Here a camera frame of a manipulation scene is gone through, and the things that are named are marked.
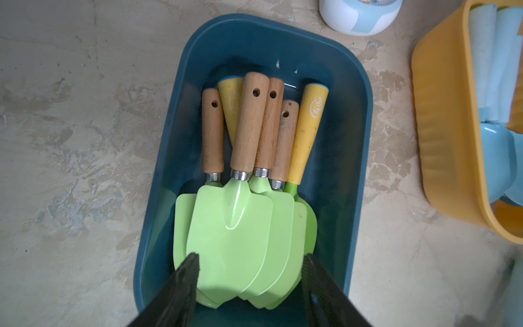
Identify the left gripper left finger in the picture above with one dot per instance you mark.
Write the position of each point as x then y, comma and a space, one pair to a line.
175, 303

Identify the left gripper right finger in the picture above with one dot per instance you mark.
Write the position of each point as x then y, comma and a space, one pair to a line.
325, 302

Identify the green shovel wooden handle hidden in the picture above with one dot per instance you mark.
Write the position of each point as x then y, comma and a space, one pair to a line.
278, 176

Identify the blue shovel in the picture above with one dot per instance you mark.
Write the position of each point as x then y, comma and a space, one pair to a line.
506, 92
507, 26
482, 21

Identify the green shovel yellow handle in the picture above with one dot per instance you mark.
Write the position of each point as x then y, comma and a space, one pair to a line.
230, 90

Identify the dark teal storage box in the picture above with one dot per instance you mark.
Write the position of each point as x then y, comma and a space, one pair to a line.
334, 178

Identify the yellow storage box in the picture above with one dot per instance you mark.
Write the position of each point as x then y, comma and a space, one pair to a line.
450, 148

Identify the small white alarm clock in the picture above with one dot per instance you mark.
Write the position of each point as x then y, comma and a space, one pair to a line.
359, 18

